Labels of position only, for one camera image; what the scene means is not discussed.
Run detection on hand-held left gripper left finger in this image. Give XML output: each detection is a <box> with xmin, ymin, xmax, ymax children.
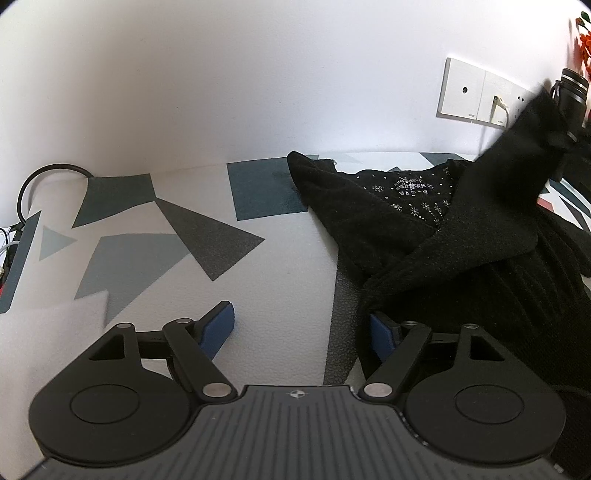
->
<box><xmin>76</xmin><ymin>301</ymin><xmax>237</xmax><ymax>403</ymax></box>

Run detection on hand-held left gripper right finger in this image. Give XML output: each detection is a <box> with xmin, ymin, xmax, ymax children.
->
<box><xmin>360</xmin><ymin>311</ymin><xmax>518</xmax><ymax>403</ymax></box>

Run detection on black knitted sweater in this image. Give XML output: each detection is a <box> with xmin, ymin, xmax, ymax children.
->
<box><xmin>286</xmin><ymin>85</ymin><xmax>591</xmax><ymax>480</ymax></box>

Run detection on geometric patterned table cover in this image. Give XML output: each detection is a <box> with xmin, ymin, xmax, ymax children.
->
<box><xmin>0</xmin><ymin>150</ymin><xmax>591</xmax><ymax>480</ymax></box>

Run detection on black water bottle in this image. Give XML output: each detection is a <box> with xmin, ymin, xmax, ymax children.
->
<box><xmin>551</xmin><ymin>68</ymin><xmax>591</xmax><ymax>183</ymax></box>

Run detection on red orange decoration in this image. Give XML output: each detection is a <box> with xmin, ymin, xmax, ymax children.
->
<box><xmin>573</xmin><ymin>14</ymin><xmax>591</xmax><ymax>79</ymax></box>

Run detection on white thin cables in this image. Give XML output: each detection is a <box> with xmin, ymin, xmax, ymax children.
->
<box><xmin>0</xmin><ymin>224</ymin><xmax>23</xmax><ymax>283</ymax></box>

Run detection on black cable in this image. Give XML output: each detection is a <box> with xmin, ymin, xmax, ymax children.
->
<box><xmin>17</xmin><ymin>164</ymin><xmax>95</xmax><ymax>223</ymax></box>

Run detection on white wall plate with hole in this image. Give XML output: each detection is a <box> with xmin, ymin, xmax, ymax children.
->
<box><xmin>437</xmin><ymin>56</ymin><xmax>486</xmax><ymax>123</ymax></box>

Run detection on white plugged cable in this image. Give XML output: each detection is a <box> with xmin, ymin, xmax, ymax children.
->
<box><xmin>492</xmin><ymin>95</ymin><xmax>511</xmax><ymax>127</ymax></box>

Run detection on white wall data socket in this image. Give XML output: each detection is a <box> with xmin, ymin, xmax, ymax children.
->
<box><xmin>475</xmin><ymin>71</ymin><xmax>520</xmax><ymax>127</ymax></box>

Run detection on white wall power socket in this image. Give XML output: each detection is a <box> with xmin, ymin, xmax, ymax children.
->
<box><xmin>510</xmin><ymin>85</ymin><xmax>540</xmax><ymax>121</ymax></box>

